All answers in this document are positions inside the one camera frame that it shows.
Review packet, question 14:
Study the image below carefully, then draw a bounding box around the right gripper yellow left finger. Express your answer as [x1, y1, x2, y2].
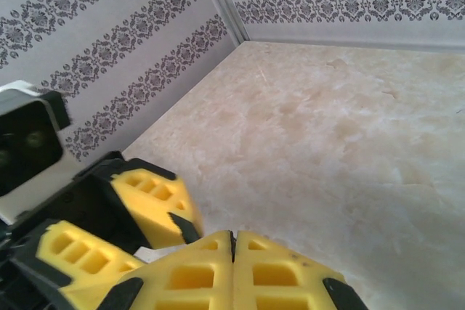
[96, 229, 234, 310]

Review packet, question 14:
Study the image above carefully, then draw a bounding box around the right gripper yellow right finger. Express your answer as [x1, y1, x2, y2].
[233, 229, 368, 310]

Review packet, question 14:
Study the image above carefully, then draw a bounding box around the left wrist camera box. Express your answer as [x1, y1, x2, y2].
[0, 80, 70, 227]

